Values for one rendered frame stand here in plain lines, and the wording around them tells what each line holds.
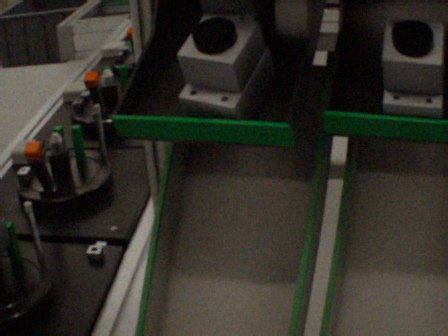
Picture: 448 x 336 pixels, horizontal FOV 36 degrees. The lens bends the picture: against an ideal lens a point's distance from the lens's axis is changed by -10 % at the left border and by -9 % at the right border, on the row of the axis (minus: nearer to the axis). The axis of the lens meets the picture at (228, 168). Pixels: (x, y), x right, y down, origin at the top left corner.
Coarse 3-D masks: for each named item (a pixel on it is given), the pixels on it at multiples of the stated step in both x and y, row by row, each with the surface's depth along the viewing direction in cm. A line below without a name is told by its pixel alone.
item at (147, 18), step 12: (132, 0) 58; (144, 0) 58; (132, 12) 59; (144, 12) 59; (132, 24) 60; (144, 24) 60; (144, 36) 61; (144, 144) 65; (156, 144) 65; (156, 156) 66; (156, 168) 66; (156, 180) 66; (156, 192) 67
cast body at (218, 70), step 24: (216, 24) 48; (240, 24) 49; (192, 48) 49; (216, 48) 47; (240, 48) 48; (264, 48) 51; (192, 72) 49; (216, 72) 48; (240, 72) 48; (264, 72) 52; (192, 96) 50; (216, 96) 49; (240, 96) 49; (240, 120) 50
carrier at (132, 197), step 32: (64, 160) 92; (96, 160) 97; (128, 160) 101; (0, 192) 95; (32, 192) 90; (64, 192) 90; (96, 192) 90; (128, 192) 92; (64, 224) 86; (96, 224) 86; (128, 224) 85
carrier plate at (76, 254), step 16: (48, 256) 80; (64, 256) 80; (80, 256) 79; (112, 256) 79; (64, 272) 77; (80, 272) 76; (96, 272) 76; (112, 272) 77; (64, 288) 74; (80, 288) 74; (96, 288) 74; (64, 304) 71; (80, 304) 71; (96, 304) 71; (48, 320) 69; (64, 320) 69; (80, 320) 69; (96, 320) 70
